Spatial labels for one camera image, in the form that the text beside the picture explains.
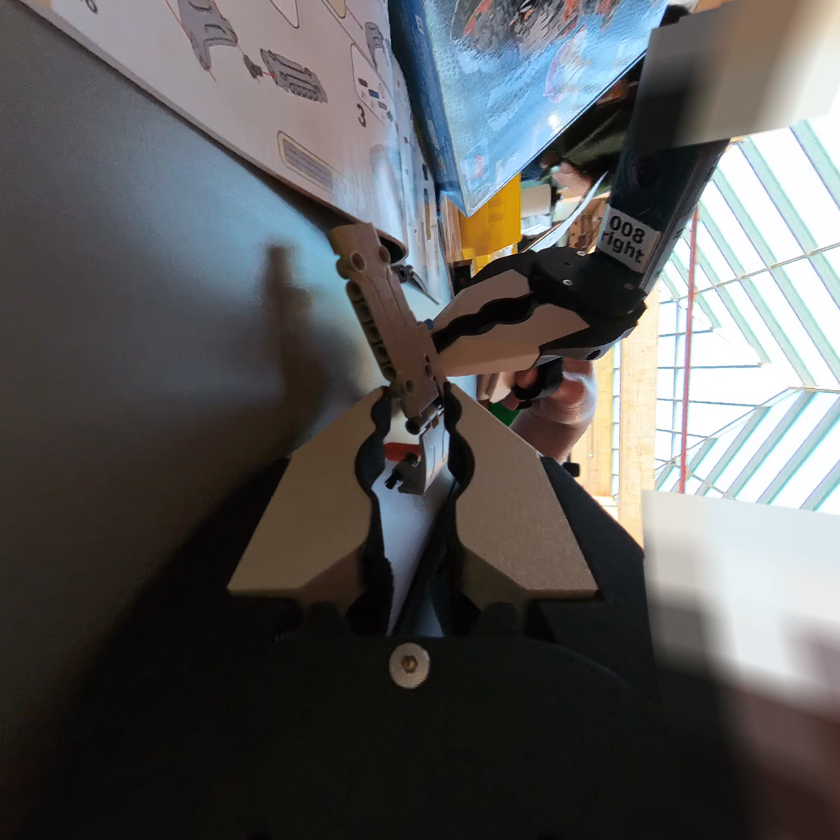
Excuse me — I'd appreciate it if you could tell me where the large blue toy box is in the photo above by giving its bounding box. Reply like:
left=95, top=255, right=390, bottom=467
left=387, top=0, right=670, bottom=217

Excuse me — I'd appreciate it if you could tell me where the white instruction booklet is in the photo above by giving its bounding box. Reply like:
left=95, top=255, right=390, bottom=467
left=16, top=0, right=437, bottom=293

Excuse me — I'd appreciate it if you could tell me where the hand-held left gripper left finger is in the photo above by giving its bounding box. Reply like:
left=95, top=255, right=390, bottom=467
left=227, top=386, right=395, bottom=634

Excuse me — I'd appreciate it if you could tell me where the glass skylight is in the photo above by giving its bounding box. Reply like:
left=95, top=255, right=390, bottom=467
left=610, top=118, right=840, bottom=513

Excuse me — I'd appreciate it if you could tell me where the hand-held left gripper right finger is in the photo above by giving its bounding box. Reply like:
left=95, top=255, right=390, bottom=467
left=443, top=382, right=599, bottom=621

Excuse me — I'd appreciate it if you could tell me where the yellow plastic bin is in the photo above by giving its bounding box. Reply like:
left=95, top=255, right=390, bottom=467
left=456, top=172, right=522, bottom=266

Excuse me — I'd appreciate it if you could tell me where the grey desk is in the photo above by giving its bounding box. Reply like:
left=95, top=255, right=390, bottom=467
left=0, top=0, right=473, bottom=840

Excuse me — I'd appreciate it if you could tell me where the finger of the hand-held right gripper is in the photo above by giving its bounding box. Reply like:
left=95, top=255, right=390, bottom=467
left=433, top=302, right=593, bottom=378
left=430, top=268, right=534, bottom=336

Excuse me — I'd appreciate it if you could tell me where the person's right hand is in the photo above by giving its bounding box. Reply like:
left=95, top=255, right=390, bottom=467
left=476, top=357, right=597, bottom=463

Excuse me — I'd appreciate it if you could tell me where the large wooden ceiling beam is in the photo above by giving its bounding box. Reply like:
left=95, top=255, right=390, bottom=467
left=577, top=289, right=660, bottom=546

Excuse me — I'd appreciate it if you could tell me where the grey toy frame assembly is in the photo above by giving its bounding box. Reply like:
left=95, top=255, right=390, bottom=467
left=327, top=222, right=454, bottom=496

